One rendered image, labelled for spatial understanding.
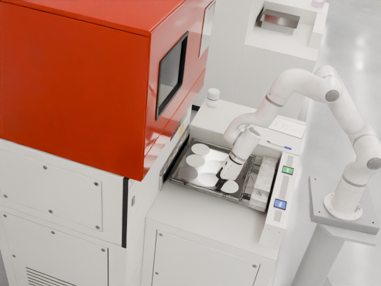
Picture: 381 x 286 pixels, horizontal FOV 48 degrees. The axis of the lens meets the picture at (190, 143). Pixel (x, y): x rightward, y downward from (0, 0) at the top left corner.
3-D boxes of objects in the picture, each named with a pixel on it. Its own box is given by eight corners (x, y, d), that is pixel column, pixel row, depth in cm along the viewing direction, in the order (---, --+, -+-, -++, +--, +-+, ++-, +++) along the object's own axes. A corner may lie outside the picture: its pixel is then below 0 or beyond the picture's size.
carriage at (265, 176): (248, 207, 207) (249, 203, 206) (261, 163, 236) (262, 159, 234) (263, 212, 206) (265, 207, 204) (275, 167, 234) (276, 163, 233)
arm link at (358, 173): (364, 172, 207) (382, 131, 194) (374, 198, 192) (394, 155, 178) (339, 168, 207) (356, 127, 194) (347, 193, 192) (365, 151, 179)
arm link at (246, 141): (228, 150, 197) (245, 162, 195) (243, 127, 192) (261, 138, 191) (232, 146, 204) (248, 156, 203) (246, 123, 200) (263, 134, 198)
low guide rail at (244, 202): (170, 183, 220) (170, 178, 218) (171, 180, 221) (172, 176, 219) (265, 211, 210) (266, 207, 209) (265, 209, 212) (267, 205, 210)
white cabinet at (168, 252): (138, 314, 248) (144, 218, 199) (189, 204, 323) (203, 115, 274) (244, 354, 237) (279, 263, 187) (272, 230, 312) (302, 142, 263)
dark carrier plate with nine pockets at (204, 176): (172, 178, 211) (172, 177, 211) (193, 140, 238) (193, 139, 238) (238, 198, 205) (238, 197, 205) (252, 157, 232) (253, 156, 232)
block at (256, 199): (249, 202, 206) (250, 197, 204) (250, 197, 209) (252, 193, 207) (265, 206, 205) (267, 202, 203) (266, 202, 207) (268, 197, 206)
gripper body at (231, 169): (233, 161, 195) (221, 180, 199) (248, 164, 201) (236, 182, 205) (225, 151, 200) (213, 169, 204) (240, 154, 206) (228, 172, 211)
